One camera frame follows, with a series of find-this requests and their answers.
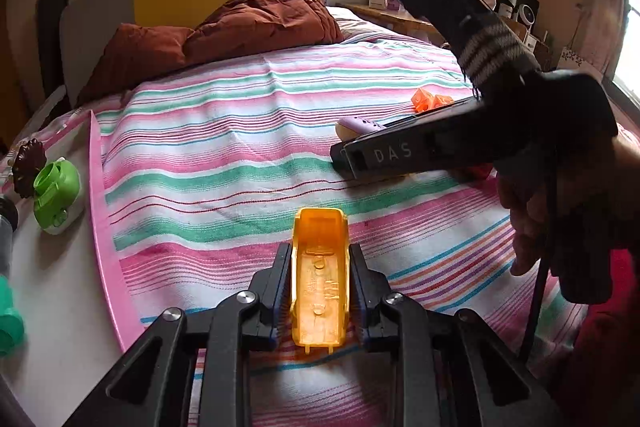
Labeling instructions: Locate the striped bedsheet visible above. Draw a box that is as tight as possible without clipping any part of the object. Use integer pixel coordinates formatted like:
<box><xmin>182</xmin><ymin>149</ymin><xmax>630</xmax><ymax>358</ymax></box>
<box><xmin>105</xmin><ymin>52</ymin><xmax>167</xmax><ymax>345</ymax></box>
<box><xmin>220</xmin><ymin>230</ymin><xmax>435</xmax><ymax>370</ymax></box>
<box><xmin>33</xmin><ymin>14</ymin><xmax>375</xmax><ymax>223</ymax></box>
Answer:
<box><xmin>10</xmin><ymin>4</ymin><xmax>601</xmax><ymax>427</ymax></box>

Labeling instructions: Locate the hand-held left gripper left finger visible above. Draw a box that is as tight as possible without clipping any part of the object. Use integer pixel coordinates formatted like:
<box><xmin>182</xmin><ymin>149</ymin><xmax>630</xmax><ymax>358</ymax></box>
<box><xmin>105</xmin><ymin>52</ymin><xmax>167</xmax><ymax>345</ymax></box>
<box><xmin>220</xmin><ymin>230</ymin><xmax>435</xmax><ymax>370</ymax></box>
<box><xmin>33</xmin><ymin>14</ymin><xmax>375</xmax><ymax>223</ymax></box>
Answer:
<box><xmin>62</xmin><ymin>242</ymin><xmax>293</xmax><ymax>427</ymax></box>

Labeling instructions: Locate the brown quilt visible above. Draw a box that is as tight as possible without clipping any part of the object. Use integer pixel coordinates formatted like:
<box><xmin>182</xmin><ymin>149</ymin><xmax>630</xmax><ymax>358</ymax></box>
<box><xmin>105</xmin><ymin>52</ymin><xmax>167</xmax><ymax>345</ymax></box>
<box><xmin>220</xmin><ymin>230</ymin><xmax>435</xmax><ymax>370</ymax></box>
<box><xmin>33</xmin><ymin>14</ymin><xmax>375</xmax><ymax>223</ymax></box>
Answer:
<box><xmin>75</xmin><ymin>0</ymin><xmax>346</xmax><ymax>108</ymax></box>

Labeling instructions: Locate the green white toy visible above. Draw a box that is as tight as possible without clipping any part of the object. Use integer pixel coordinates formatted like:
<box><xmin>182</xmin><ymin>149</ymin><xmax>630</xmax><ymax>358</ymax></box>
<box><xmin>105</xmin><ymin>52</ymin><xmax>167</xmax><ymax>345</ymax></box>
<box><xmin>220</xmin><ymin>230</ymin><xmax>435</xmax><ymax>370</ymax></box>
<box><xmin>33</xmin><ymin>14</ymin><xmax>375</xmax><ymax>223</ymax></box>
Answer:
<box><xmin>32</xmin><ymin>157</ymin><xmax>83</xmax><ymax>235</ymax></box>

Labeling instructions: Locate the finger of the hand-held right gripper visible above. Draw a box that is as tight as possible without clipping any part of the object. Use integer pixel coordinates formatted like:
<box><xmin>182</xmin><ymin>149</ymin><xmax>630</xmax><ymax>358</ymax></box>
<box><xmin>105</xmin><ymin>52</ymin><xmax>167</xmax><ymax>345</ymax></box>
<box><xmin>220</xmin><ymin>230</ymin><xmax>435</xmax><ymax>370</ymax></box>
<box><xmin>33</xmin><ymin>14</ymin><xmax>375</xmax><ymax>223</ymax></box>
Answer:
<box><xmin>385</xmin><ymin>97</ymin><xmax>478</xmax><ymax>131</ymax></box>

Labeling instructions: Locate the person's right hand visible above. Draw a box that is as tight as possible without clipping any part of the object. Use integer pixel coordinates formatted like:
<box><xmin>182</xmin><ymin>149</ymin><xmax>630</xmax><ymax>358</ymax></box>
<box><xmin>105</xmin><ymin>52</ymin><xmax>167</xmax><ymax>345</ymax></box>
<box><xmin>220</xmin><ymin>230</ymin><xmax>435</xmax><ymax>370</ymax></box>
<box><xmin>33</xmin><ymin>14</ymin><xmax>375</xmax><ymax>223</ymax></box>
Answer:
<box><xmin>497</xmin><ymin>164</ymin><xmax>555</xmax><ymax>278</ymax></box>

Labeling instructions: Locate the black clear cylinder toy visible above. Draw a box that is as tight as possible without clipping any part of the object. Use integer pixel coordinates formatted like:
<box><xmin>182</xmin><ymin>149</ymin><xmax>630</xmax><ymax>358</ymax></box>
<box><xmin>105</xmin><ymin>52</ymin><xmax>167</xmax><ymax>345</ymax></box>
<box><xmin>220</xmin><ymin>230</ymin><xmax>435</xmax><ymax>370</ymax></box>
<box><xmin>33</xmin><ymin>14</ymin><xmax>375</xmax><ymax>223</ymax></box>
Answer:
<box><xmin>0</xmin><ymin>194</ymin><xmax>20</xmax><ymax>273</ymax></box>

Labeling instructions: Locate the orange blocky toy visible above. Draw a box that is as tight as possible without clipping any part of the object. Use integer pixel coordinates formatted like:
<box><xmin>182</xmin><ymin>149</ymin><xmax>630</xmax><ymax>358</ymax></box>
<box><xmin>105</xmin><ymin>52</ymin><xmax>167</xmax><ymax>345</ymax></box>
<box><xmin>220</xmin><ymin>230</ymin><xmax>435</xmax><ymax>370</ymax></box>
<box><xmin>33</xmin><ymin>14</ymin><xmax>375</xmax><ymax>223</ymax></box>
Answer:
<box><xmin>410</xmin><ymin>87</ymin><xmax>455</xmax><ymax>114</ymax></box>

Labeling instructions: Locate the white pink-rimmed tray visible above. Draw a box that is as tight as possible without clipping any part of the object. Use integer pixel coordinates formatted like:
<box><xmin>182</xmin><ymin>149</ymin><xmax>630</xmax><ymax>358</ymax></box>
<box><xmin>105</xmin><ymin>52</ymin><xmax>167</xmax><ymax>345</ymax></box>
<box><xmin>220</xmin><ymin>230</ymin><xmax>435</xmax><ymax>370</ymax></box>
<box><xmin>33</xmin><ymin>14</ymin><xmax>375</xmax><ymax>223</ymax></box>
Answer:
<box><xmin>0</xmin><ymin>109</ymin><xmax>146</xmax><ymax>427</ymax></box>

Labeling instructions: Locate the person's red clothing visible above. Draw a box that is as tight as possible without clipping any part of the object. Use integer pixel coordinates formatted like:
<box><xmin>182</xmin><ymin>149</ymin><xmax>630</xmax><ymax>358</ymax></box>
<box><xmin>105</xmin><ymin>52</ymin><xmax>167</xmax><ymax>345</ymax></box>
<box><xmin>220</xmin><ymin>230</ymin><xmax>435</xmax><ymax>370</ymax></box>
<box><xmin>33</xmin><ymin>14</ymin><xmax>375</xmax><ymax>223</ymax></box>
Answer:
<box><xmin>570</xmin><ymin>252</ymin><xmax>640</xmax><ymax>427</ymax></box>

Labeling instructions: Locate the orange toy car shell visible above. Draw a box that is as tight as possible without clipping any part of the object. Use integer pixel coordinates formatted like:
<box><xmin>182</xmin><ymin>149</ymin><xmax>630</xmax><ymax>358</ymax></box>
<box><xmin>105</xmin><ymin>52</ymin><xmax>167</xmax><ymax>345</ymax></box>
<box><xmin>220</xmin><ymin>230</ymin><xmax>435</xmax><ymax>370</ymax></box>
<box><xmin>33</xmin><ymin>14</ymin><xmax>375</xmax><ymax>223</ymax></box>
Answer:
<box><xmin>289</xmin><ymin>207</ymin><xmax>351</xmax><ymax>349</ymax></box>

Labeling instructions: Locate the wooden bedside shelf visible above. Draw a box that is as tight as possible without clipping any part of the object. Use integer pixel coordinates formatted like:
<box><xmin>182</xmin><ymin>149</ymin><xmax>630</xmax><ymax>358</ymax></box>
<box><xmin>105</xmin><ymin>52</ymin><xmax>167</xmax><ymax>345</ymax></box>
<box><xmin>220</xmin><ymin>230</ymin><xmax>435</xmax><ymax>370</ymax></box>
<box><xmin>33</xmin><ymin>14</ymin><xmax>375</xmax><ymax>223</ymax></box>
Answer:
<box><xmin>345</xmin><ymin>2</ymin><xmax>448</xmax><ymax>45</ymax></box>

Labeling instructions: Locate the white round device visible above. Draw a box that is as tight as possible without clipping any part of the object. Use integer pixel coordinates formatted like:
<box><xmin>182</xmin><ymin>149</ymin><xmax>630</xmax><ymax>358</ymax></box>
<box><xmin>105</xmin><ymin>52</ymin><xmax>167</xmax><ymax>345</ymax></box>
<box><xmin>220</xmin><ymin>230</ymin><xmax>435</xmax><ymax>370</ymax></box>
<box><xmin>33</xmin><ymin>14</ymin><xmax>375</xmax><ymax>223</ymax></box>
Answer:
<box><xmin>515</xmin><ymin>2</ymin><xmax>542</xmax><ymax>28</ymax></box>

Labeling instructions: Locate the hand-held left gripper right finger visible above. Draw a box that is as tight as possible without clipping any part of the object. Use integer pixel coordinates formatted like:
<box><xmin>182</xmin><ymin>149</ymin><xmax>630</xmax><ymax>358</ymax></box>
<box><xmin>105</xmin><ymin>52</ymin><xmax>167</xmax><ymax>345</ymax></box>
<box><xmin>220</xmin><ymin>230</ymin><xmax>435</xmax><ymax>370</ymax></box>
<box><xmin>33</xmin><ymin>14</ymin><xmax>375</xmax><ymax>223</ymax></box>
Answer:
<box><xmin>350</xmin><ymin>244</ymin><xmax>566</xmax><ymax>427</ymax></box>

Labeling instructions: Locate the person's right forearm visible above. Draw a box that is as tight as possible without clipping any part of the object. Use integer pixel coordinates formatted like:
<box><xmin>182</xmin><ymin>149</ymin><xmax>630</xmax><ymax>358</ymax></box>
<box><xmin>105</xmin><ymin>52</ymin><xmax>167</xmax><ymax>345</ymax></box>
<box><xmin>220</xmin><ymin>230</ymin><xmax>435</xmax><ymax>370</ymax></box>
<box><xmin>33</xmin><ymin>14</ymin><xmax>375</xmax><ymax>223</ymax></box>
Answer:
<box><xmin>612</xmin><ymin>134</ymin><xmax>640</xmax><ymax>253</ymax></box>

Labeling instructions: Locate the red cylinder toy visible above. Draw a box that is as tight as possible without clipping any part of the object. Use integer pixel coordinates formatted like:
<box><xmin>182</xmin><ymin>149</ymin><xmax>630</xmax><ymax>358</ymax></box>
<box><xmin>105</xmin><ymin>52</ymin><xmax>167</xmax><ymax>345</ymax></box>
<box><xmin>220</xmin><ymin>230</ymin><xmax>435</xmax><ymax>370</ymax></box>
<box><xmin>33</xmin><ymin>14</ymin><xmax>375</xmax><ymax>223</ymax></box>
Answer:
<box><xmin>452</xmin><ymin>162</ymin><xmax>493</xmax><ymax>180</ymax></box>

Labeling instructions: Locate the black rolled mat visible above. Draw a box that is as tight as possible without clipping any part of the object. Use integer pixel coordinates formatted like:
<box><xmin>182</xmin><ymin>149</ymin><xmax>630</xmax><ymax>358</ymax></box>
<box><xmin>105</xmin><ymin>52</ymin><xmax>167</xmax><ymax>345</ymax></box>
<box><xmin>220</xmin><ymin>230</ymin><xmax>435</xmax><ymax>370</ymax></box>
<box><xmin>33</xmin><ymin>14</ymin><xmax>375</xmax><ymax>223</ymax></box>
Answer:
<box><xmin>35</xmin><ymin>0</ymin><xmax>70</xmax><ymax>112</ymax></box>

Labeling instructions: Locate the green spool toy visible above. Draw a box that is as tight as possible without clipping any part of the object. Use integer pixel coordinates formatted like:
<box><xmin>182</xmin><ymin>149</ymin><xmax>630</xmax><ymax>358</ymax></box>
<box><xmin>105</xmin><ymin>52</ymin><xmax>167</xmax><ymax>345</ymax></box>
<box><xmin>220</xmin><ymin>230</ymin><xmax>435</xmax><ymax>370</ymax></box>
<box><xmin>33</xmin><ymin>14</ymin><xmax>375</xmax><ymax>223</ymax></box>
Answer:
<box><xmin>0</xmin><ymin>274</ymin><xmax>26</xmax><ymax>358</ymax></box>

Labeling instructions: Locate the beige purple toy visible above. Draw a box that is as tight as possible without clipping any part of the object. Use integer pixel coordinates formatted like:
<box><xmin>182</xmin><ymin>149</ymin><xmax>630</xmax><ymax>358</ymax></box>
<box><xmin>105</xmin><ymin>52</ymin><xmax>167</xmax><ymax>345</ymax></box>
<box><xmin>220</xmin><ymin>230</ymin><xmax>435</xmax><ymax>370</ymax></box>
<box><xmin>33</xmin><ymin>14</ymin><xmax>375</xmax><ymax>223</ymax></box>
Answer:
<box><xmin>336</xmin><ymin>117</ymin><xmax>387</xmax><ymax>142</ymax></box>

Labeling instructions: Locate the brown flower-shaped toy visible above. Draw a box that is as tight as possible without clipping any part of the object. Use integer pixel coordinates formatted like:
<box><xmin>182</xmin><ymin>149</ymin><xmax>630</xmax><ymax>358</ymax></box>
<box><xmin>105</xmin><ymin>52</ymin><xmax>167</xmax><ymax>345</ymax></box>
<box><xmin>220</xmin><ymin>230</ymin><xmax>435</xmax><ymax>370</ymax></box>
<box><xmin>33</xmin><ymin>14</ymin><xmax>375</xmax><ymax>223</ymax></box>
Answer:
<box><xmin>11</xmin><ymin>138</ymin><xmax>48</xmax><ymax>200</ymax></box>

